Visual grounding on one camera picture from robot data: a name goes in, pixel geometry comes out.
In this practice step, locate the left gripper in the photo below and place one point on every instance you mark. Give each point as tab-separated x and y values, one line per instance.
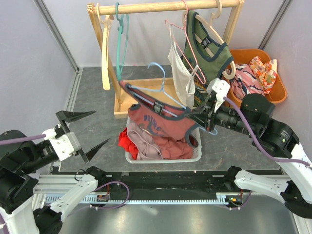
71	115

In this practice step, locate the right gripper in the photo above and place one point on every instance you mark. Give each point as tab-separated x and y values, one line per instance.
205	115

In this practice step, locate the rust red tank top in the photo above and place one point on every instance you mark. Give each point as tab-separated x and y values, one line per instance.
159	131

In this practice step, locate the white plastic basket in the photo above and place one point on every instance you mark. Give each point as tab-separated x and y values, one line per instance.
195	156

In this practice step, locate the light blue hanger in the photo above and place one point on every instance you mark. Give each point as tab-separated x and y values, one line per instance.
161	97

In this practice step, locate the mauve pink tank top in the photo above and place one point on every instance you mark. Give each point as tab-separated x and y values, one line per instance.
147	149

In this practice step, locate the teal plastic hanger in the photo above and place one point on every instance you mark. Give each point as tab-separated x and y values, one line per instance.
123	29

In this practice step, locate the beige wooden hanger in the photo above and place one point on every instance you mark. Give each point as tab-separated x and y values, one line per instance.
105	45

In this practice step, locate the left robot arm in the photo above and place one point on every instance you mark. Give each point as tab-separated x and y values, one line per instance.
22	155

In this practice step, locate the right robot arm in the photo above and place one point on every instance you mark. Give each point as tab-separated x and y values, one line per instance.
275	139

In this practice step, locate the white tank top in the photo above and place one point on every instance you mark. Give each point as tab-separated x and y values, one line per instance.
183	81

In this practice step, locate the green printed tank top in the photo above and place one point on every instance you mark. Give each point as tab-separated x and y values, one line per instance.
201	49

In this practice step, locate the pink patterned cloth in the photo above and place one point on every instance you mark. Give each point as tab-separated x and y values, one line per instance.
244	82

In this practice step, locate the orange floral cloth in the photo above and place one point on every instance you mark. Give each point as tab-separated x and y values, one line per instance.
266	73

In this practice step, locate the orange plastic bin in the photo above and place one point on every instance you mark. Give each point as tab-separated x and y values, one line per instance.
243	56

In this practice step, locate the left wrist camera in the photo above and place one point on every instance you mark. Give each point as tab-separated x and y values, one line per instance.
60	145

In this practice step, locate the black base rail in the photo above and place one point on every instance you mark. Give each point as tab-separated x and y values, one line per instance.
176	184

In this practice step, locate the slotted cable duct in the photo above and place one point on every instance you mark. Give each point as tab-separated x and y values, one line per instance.
219	200

